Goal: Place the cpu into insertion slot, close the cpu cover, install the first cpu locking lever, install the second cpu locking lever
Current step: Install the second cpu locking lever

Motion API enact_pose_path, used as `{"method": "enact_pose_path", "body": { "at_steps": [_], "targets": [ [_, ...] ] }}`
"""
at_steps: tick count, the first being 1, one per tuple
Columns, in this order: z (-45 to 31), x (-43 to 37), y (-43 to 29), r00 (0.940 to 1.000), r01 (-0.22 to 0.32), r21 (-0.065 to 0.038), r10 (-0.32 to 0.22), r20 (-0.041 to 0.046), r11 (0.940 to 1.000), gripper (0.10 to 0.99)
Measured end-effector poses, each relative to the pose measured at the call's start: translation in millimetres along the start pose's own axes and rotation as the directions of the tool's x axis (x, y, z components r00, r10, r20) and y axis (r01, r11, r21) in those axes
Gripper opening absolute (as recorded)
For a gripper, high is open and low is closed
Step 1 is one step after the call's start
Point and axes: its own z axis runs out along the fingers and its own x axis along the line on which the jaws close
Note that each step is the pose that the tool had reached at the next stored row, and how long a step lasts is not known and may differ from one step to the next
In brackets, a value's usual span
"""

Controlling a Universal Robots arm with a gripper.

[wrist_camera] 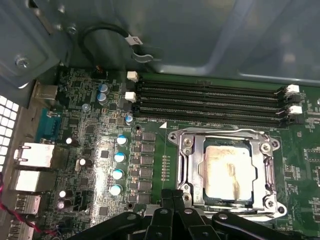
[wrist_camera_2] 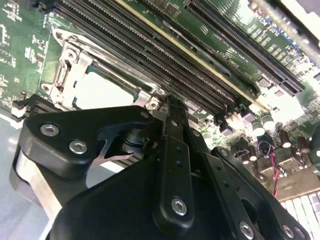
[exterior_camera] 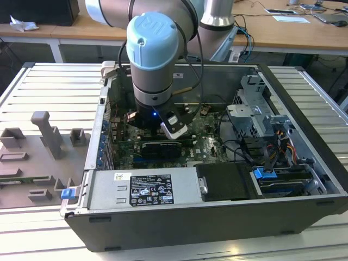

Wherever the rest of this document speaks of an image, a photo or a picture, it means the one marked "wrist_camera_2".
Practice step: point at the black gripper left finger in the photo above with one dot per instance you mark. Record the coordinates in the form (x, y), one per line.
(62, 130)

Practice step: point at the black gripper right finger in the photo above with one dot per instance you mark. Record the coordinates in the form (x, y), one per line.
(225, 175)

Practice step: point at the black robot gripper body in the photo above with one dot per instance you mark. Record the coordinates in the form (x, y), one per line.
(112, 212)

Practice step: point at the silver CPU with green edge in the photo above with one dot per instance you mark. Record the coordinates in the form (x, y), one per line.
(105, 92)

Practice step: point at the metal socket cover frame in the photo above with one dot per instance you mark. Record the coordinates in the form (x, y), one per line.
(75, 66)

